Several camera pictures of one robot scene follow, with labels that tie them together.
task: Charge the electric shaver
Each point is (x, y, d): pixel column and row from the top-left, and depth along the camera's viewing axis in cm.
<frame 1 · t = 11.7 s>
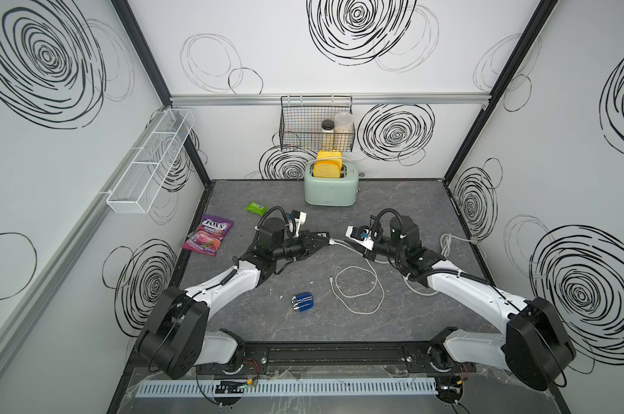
left hand: (328, 243, 77), fingers closed
right hand: (350, 233, 79), fingers open
mint green toaster: (332, 191, 109), point 7 cm above the table
yellow sponge front: (327, 169, 98), point 21 cm above the table
yellow sponge back: (325, 154, 102), point 23 cm above the table
green candy packet: (252, 206, 110), point 2 cm above the table
purple Fox's candy bag: (208, 235, 100), point 3 cm above the table
blue electric shaver: (303, 302, 84), point 3 cm above the table

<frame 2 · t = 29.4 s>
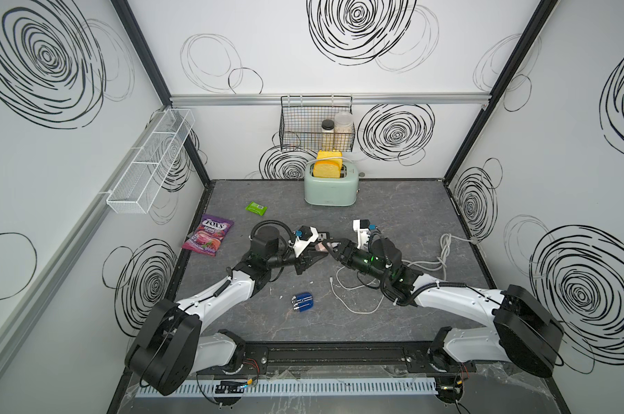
left hand: (322, 250, 77), fingers open
right hand: (325, 247, 74), fingers open
the named things where they were.

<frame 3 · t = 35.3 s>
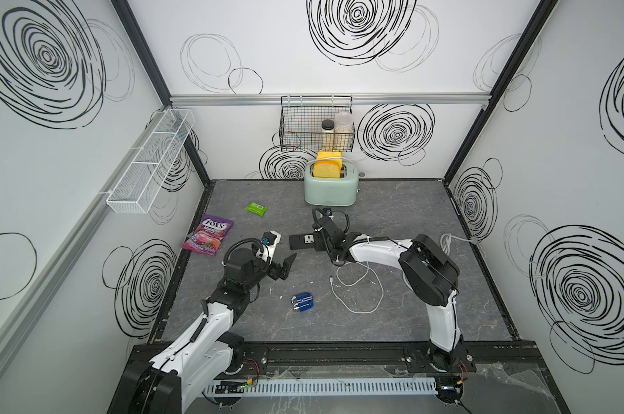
left hand: (281, 248, 82), fingers open
right hand: (320, 236, 96), fingers open
black power strip: (302, 241, 99), point 3 cm above the table
the other named things where they were.

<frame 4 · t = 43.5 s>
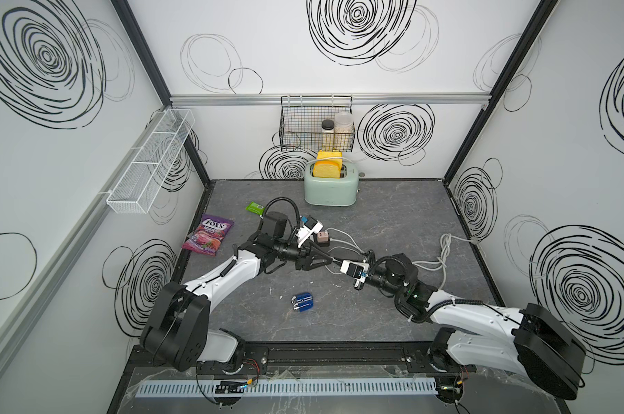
left hand: (326, 260, 75), fingers open
right hand: (338, 257, 73), fingers closed
